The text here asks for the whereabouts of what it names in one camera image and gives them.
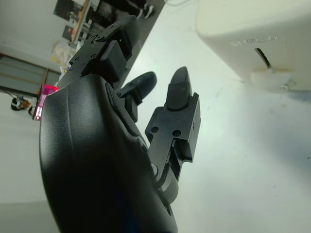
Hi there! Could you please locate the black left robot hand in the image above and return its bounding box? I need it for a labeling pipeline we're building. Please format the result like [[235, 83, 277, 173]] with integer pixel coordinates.
[[38, 15, 202, 233]]

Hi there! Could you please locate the pink lit laptop screen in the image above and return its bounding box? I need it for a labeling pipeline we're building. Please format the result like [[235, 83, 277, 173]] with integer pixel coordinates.
[[33, 83, 59, 121]]

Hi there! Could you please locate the cream white two-slot toaster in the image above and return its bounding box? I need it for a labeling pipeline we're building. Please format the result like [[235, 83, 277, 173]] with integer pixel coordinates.
[[196, 0, 311, 93]]

